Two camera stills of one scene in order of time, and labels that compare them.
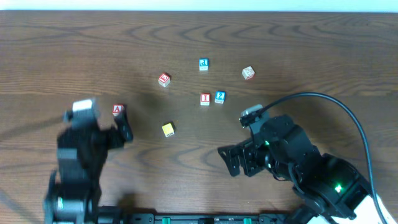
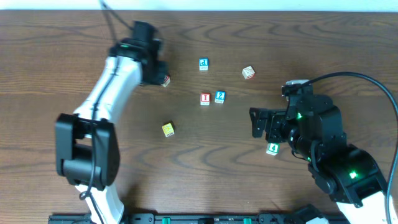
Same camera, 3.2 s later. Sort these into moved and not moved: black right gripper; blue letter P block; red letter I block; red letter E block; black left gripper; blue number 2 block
Moved: black left gripper; black right gripper
Not moved: red letter I block; red letter E block; blue letter P block; blue number 2 block
